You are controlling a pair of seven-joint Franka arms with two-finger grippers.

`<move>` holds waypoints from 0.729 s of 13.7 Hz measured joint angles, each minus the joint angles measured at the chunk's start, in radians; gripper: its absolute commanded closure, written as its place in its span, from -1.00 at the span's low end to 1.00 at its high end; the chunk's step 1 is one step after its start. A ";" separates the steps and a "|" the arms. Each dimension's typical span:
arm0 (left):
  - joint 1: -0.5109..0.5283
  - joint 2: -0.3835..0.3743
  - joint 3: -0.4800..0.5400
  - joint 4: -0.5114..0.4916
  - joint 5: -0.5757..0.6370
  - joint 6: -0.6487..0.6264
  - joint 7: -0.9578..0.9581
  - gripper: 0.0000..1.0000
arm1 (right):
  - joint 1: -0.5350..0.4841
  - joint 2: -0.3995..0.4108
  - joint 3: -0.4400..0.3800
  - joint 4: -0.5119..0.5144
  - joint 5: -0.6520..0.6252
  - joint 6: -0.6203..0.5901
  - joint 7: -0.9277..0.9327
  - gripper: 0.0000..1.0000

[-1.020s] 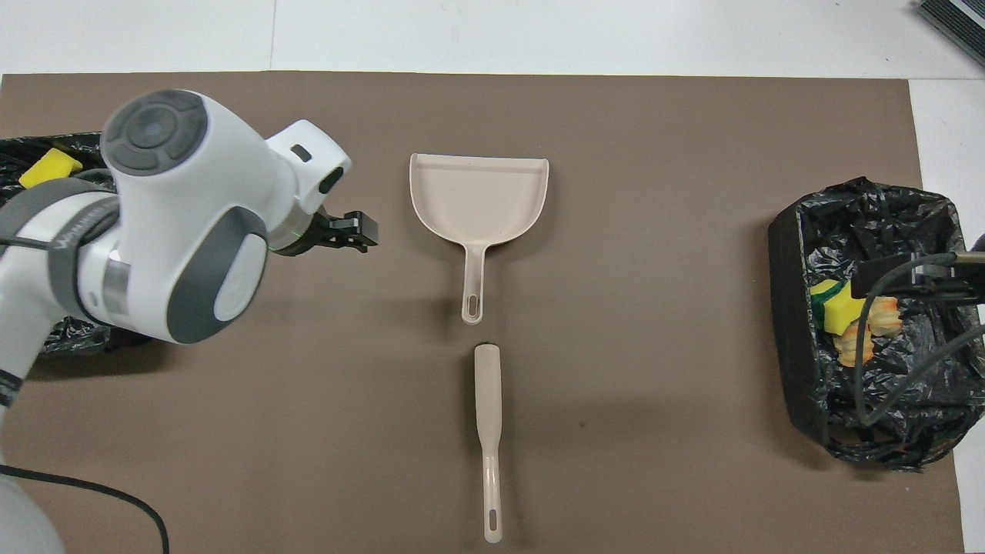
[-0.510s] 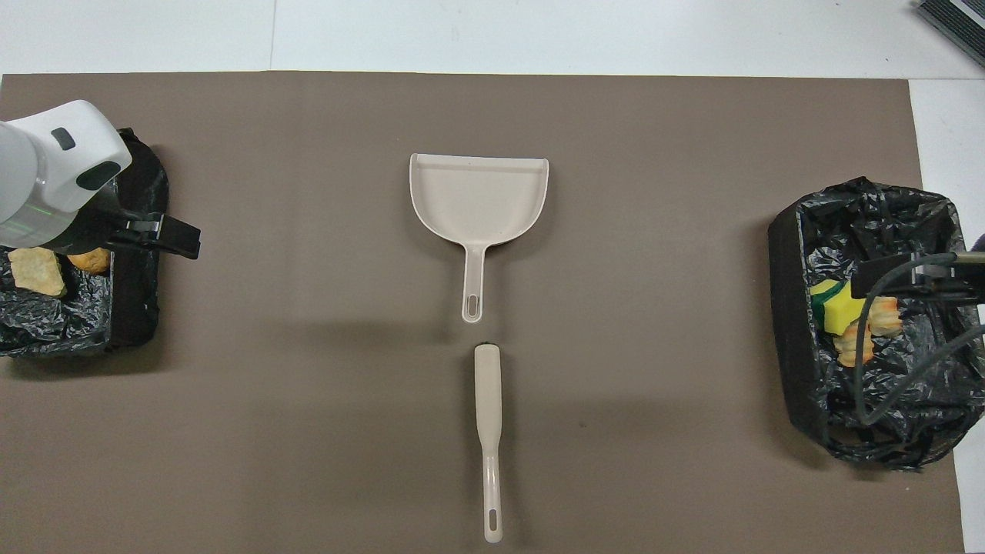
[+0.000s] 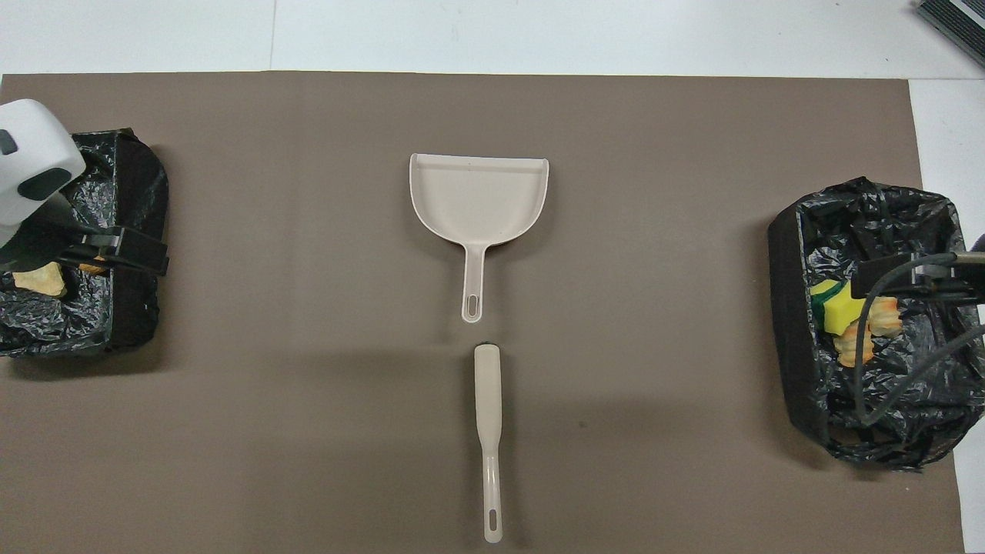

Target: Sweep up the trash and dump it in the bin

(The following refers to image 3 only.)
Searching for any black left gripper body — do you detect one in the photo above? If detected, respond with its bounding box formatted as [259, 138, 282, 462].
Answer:
[0, 196, 82, 270]

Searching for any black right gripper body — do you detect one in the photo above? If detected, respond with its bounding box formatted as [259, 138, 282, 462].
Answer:
[943, 262, 985, 305]

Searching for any toy croissant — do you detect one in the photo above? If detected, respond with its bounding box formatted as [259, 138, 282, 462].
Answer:
[867, 296, 903, 338]

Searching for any pale bread chunk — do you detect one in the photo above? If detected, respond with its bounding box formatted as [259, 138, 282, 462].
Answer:
[14, 262, 68, 299]

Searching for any pale flaky pastry piece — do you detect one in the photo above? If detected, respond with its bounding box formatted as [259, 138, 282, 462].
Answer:
[835, 319, 876, 368]

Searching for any beige plastic dustpan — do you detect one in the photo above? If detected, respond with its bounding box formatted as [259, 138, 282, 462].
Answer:
[409, 152, 550, 324]

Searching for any beige hand brush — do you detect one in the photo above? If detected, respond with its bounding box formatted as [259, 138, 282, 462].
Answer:
[473, 341, 504, 544]

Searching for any black bag-lined bin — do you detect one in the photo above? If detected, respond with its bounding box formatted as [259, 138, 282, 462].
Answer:
[768, 177, 985, 472]
[0, 128, 170, 359]

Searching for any brown table mat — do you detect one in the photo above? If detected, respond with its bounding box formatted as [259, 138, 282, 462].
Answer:
[0, 72, 967, 554]

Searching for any dark ribbed object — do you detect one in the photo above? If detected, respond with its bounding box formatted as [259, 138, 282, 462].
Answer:
[914, 0, 985, 47]

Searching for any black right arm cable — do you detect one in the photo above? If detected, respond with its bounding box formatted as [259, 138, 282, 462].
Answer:
[854, 252, 985, 426]

